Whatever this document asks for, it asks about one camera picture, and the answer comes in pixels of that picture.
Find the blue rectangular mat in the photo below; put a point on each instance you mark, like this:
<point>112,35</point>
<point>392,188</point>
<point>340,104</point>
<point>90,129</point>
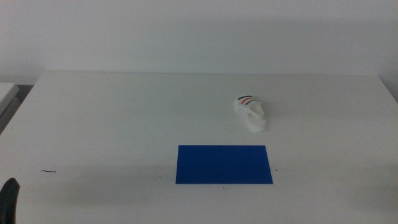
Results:
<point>223,165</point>

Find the small dark red thread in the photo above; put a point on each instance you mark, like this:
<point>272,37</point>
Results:
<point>48,170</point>

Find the grey side table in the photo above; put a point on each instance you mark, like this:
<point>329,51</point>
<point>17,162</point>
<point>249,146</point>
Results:
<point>6,95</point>

